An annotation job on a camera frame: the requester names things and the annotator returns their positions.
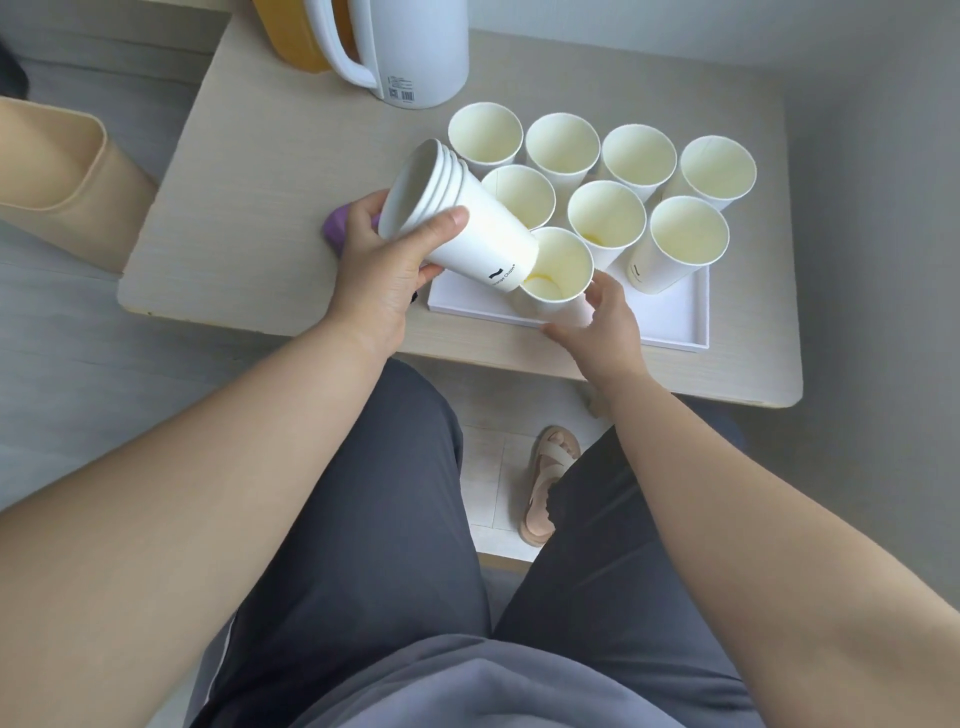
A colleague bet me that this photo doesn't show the dark grey trousers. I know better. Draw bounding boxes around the dark grey trousers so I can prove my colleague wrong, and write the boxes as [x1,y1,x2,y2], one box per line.
[191,358,759,728]

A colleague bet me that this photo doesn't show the light wood side table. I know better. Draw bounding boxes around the light wood side table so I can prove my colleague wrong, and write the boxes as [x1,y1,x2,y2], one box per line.
[116,15,804,410]

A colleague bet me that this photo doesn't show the white electric kettle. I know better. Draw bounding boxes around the white electric kettle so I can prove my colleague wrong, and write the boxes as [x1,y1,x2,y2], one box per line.
[303,0,471,111]

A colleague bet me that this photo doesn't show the beige plastic bin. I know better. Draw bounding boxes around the beige plastic bin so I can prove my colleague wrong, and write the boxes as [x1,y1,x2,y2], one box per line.
[0,95,160,275]

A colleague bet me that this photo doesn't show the nested stack of white cups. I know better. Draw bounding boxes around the nested stack of white cups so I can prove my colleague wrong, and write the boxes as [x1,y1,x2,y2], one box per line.
[377,138,541,294]

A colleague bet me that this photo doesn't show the orange juice pitcher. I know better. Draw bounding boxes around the orange juice pitcher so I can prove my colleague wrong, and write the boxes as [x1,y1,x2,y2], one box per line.
[251,0,361,74]

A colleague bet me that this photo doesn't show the cluster of empty paper cups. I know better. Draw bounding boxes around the cluster of empty paper cups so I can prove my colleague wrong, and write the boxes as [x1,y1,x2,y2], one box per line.
[447,102,757,295]

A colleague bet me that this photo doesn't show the grey shirt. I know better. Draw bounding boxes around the grey shirt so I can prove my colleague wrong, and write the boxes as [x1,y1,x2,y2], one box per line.
[288,633,751,728]

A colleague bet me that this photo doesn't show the beige strappy sandal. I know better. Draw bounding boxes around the beige strappy sandal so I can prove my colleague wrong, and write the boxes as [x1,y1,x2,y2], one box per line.
[519,426,582,546]

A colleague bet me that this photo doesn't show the person's left hand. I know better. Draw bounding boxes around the person's left hand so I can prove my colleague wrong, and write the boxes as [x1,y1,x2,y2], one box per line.
[321,189,471,355]

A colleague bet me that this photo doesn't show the white paper cup with juice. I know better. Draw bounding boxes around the white paper cup with juice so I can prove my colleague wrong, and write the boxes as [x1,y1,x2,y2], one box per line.
[510,227,596,330]

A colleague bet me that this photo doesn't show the purple cloth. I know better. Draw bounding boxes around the purple cloth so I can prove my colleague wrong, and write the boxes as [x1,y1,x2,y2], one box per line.
[322,201,384,260]

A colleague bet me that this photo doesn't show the white rectangular tray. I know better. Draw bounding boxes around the white rectangular tray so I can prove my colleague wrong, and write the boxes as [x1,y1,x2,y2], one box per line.
[427,262,711,352]

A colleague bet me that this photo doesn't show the person's right hand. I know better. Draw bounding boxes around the person's right hand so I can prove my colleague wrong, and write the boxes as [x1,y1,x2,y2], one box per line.
[542,270,644,388]

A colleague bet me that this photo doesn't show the person's left forearm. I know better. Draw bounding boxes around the person's left forearm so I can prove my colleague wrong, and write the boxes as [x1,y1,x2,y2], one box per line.
[0,318,410,728]

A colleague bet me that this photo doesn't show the person's right forearm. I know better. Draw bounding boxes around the person's right forearm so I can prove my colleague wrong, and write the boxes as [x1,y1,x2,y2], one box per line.
[588,367,960,728]

